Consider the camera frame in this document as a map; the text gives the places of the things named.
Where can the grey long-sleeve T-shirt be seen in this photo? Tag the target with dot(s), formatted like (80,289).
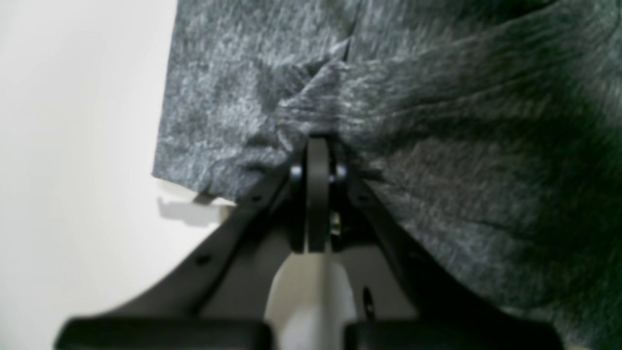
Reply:
(491,130)

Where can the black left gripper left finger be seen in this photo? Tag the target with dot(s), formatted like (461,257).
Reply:
(216,298)

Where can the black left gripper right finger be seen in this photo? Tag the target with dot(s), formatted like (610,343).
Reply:
(404,299)

